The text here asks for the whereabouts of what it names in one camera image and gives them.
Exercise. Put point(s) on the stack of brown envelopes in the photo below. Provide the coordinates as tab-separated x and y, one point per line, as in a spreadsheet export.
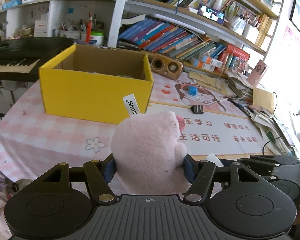
207	80

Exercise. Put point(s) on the blue pom-pom ball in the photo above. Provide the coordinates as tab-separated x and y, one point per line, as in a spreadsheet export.
192	90

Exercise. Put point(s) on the pink cartoon box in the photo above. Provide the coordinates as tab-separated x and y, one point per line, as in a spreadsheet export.
258	71

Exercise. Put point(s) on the white jar with green lid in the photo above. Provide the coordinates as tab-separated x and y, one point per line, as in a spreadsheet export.
97	40

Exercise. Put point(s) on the white bookshelf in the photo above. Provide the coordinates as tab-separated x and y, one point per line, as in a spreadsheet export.
117	17

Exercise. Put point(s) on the white pen box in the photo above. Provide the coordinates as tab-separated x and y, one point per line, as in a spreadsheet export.
250	33

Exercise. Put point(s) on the orange white small box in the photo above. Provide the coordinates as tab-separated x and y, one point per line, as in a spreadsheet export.
202	65
211	60

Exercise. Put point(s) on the black electronic keyboard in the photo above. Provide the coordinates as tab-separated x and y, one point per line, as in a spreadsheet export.
27	47

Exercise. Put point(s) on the white box with red label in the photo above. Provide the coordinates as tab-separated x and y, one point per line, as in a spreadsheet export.
42	27

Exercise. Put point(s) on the pink plush pig toy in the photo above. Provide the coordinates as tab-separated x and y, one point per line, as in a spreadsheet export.
145	150

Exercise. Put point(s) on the white cup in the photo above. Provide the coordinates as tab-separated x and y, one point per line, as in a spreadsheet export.
218	3

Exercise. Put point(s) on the pen holder with pens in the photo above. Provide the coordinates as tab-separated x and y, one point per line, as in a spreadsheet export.
72	33

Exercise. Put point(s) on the black binder clip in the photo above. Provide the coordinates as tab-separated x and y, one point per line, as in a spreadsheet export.
197	109

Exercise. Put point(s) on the pink cartoon desk mat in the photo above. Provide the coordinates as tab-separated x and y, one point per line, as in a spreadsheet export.
215	145

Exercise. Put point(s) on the row of leaning books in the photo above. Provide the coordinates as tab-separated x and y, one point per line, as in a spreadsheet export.
165	37

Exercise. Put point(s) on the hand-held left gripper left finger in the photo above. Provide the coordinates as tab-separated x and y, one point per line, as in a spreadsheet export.
109	170

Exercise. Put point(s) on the red and white pen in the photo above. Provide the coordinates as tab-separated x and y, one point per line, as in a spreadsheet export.
89	31

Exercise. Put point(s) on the pink wall poster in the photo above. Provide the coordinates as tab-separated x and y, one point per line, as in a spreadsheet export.
293	45

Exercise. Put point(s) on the pink checked tablecloth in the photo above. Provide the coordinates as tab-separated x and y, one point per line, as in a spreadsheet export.
40	135

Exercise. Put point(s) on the black pen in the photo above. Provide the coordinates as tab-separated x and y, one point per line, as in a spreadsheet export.
240	106

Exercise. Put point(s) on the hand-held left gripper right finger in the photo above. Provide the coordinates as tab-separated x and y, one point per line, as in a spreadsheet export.
188	171

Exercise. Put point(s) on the yellow cardboard box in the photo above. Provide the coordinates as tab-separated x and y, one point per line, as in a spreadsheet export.
90	95

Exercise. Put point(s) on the smartphone with lit screen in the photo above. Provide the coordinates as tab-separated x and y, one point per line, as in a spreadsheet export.
211	13

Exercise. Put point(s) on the wooden retro radio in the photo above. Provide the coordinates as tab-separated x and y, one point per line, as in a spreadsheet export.
165	66

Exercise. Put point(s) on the pile of papers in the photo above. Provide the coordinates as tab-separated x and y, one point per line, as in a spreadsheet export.
240	82

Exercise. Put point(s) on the brown envelope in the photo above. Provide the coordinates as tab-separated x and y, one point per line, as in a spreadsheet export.
263	100

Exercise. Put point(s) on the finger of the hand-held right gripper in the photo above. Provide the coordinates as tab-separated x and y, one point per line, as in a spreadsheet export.
277	160
260	168

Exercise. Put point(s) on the white paper slip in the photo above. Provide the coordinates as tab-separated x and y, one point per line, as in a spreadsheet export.
213	160

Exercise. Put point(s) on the blue tissue pack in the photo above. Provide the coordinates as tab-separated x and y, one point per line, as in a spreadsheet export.
12	4

